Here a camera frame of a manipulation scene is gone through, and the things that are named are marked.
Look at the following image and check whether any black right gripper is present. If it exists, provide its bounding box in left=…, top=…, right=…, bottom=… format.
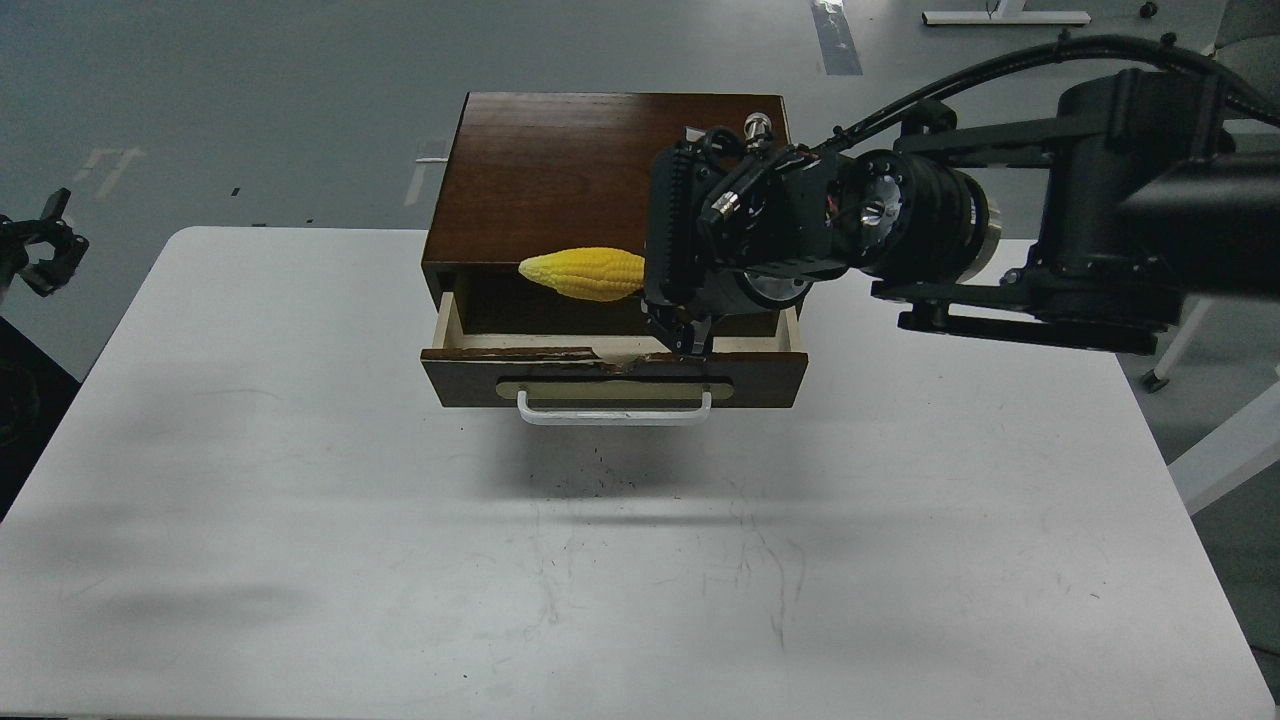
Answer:
left=640, top=126, right=859, bottom=361

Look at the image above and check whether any yellow corn cob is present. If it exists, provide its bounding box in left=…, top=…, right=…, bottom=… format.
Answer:
left=517, top=247, right=645, bottom=304

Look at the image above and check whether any wooden drawer with white handle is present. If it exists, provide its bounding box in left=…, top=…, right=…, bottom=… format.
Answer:
left=421, top=292, right=809, bottom=427

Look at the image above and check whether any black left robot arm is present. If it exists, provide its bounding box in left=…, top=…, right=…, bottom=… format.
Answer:
left=1, top=187, right=90, bottom=299

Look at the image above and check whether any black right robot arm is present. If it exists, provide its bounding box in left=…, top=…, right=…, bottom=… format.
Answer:
left=641, top=69, right=1277, bottom=359

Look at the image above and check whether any dark wooden drawer cabinet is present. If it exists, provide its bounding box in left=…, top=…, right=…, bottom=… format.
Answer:
left=422, top=91, right=788, bottom=336

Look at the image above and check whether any white desk foot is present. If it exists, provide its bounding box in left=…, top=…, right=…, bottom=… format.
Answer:
left=920, top=1, right=1092, bottom=27

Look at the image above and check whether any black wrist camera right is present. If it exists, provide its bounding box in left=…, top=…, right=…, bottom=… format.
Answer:
left=643, top=126, right=753, bottom=307

